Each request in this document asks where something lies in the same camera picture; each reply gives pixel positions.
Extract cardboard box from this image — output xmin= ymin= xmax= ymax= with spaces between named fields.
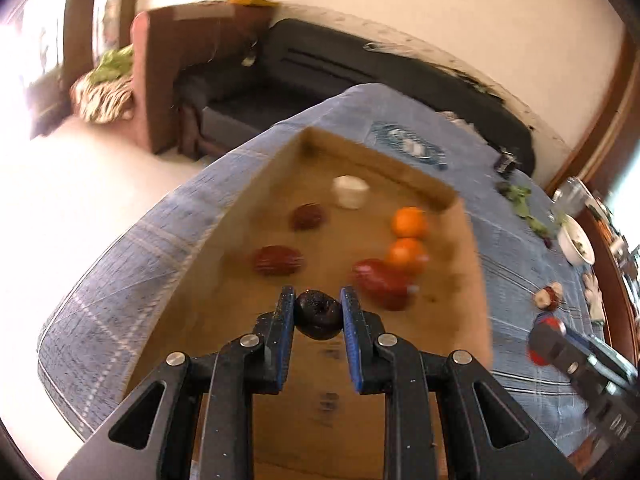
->
xmin=122 ymin=127 xmax=493 ymax=480

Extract black cylindrical device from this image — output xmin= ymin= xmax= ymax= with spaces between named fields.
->
xmin=495 ymin=147 xmax=523 ymax=176

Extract large brown taped carton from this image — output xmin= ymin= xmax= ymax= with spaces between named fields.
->
xmin=131 ymin=2 xmax=273 ymax=156

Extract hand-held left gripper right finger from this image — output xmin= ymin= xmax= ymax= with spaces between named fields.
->
xmin=340 ymin=285 xmax=583 ymax=480

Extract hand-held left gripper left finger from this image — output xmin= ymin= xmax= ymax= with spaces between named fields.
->
xmin=57 ymin=285 xmax=296 ymax=480

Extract striped woven cloth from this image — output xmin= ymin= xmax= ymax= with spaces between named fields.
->
xmin=70 ymin=67 xmax=136 ymax=125

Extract clear glass jar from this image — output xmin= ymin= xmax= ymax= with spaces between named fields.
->
xmin=552 ymin=176 xmax=593 ymax=221

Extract green leafy vegetables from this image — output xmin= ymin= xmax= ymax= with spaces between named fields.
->
xmin=90 ymin=44 xmax=135 ymax=83

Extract white bowl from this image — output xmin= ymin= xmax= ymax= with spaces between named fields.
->
xmin=557 ymin=217 xmax=597 ymax=266

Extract small orange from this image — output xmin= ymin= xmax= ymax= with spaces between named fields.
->
xmin=385 ymin=237 xmax=430 ymax=277
xmin=391 ymin=206 xmax=431 ymax=240

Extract wooden side counter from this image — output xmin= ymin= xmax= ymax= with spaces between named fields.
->
xmin=545 ymin=25 xmax=640 ymax=361

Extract bunch of green leaves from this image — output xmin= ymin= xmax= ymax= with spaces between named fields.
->
xmin=497 ymin=182 xmax=535 ymax=220

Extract red cherry tomato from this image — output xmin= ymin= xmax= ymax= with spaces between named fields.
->
xmin=529 ymin=312 xmax=568 ymax=366

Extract dark purple plum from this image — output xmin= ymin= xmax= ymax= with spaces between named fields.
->
xmin=294 ymin=290 xmax=345 ymax=341

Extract large red date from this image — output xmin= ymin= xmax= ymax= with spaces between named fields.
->
xmin=350 ymin=258 xmax=413 ymax=312

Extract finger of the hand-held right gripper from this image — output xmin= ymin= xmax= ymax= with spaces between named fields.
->
xmin=562 ymin=322 xmax=637 ymax=378
xmin=527 ymin=327 xmax=583 ymax=378

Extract black sofa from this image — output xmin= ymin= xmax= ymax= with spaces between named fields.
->
xmin=175 ymin=17 xmax=536 ymax=176

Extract white work glove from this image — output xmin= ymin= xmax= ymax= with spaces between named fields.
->
xmin=582 ymin=271 xmax=608 ymax=322

